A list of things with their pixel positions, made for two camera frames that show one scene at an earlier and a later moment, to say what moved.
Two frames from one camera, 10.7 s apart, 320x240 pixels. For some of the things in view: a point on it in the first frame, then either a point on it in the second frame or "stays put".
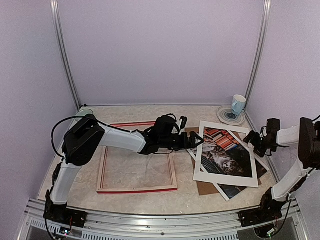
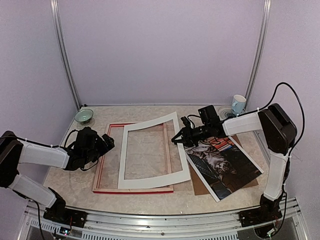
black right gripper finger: x=253 y=136 -> x=185 y=132
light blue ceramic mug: x=238 y=104 stays put
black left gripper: x=186 y=144 -> x=110 y=144
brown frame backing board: x=208 y=187 -> x=199 y=185
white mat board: x=221 y=178 -> x=133 y=182
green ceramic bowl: x=84 y=112 stays put
